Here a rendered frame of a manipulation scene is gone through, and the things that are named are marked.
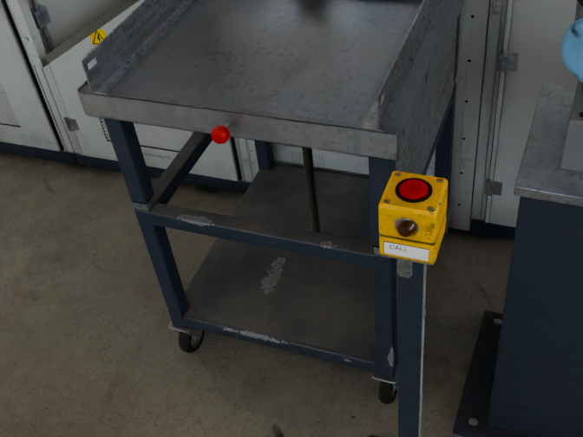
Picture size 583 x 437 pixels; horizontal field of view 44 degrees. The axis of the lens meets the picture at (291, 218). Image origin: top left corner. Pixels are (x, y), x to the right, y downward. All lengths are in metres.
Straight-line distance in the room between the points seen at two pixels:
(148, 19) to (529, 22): 0.86
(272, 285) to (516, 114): 0.75
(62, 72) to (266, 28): 1.08
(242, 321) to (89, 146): 1.05
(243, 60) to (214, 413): 0.90
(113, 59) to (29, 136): 1.33
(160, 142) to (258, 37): 1.00
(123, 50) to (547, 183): 0.83
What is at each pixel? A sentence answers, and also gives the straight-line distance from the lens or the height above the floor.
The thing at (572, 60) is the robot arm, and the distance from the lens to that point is 1.10.
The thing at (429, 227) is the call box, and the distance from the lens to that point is 0.99.
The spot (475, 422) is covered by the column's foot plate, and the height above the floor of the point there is 0.02.
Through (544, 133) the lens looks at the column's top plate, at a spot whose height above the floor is 0.75.
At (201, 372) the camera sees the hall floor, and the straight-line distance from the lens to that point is 1.96.
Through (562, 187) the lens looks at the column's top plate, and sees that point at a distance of 1.27.
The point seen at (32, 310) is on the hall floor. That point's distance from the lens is 2.28.
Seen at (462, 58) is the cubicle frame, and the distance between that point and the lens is 1.90.
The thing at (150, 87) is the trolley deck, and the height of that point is 0.85.
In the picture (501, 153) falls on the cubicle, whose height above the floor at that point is 0.32.
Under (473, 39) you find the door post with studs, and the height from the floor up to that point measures 0.64.
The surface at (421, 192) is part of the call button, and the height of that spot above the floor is 0.91.
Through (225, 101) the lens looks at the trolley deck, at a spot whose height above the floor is 0.85.
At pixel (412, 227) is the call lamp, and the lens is 0.99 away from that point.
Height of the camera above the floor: 1.56
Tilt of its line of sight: 42 degrees down
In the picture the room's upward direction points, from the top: 8 degrees counter-clockwise
